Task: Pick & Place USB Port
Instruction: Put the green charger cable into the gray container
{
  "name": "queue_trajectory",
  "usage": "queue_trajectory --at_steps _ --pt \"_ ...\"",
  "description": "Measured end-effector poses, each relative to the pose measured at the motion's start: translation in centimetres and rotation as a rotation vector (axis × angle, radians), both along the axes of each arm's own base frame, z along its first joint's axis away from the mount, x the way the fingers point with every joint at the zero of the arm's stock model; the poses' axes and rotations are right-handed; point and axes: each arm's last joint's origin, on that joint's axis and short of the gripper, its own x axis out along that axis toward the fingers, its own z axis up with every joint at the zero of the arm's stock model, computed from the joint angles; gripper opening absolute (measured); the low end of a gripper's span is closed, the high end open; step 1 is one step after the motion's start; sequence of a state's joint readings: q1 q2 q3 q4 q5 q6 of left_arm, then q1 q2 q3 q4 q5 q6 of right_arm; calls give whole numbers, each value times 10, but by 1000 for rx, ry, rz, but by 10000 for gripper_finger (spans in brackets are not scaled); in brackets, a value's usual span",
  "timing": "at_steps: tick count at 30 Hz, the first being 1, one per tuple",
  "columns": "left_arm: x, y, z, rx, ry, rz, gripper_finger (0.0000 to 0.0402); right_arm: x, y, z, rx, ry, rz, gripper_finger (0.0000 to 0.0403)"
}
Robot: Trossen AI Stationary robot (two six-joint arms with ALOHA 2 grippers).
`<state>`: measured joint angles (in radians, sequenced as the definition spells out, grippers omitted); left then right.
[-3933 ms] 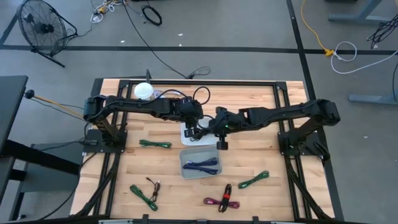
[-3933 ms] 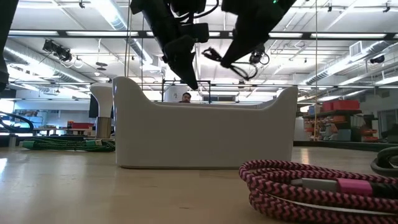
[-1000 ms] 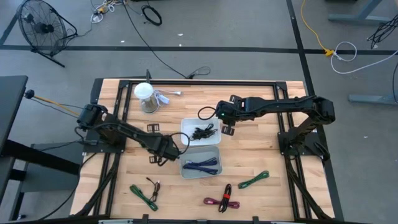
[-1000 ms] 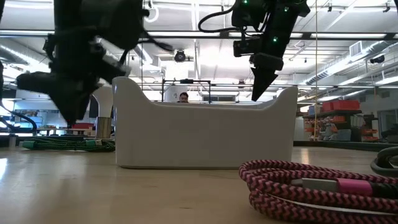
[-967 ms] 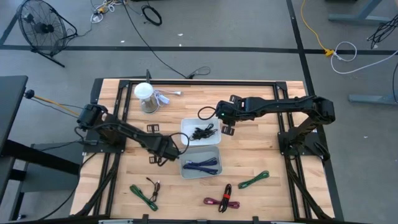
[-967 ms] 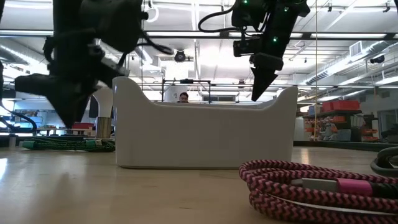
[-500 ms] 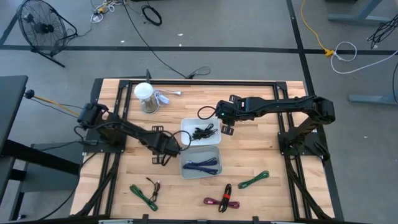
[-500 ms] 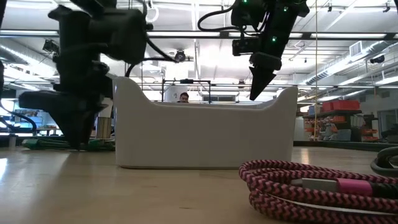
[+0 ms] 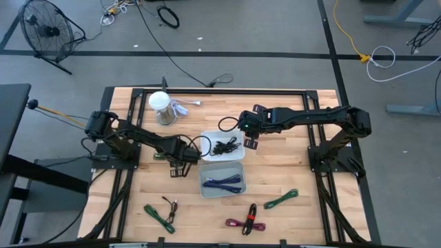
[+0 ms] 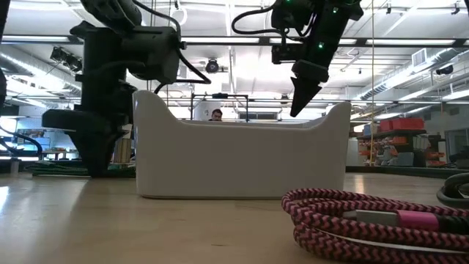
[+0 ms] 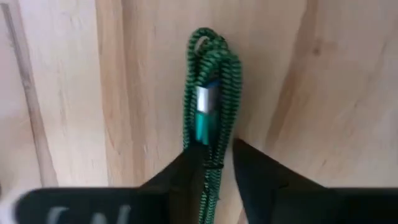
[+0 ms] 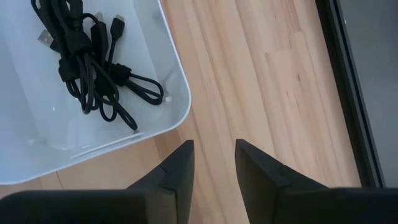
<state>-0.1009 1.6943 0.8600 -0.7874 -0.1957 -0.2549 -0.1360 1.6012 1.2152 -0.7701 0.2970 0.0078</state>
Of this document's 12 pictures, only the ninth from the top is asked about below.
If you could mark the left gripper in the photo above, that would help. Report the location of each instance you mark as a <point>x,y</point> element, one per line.
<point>182,155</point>

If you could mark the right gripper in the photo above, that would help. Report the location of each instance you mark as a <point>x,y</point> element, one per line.
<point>256,122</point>

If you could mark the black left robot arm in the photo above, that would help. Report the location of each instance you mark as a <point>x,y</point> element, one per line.
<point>144,137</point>

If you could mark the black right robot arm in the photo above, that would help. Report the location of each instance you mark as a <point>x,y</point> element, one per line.
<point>310,115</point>

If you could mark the grey plastic bin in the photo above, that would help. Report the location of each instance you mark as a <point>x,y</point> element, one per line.
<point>220,168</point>

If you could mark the white plastic bin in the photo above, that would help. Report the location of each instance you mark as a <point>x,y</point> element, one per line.
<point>206,137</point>

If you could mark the jar with white lid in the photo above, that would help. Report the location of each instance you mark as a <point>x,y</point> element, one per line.
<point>158,100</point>

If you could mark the grey desk foot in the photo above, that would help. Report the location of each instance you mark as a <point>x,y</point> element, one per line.
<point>413,109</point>

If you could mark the yellow rod with black knob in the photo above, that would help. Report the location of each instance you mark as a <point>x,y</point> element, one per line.
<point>32,104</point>

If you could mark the grey desk base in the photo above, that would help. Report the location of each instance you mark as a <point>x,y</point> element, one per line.
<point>399,19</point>

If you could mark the black side table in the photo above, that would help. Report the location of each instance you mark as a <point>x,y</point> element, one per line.
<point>13,113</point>

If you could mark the black floor fan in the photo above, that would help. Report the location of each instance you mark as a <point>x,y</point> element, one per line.
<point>48,31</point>

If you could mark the black aluminium table frame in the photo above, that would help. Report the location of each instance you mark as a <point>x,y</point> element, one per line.
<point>224,91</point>

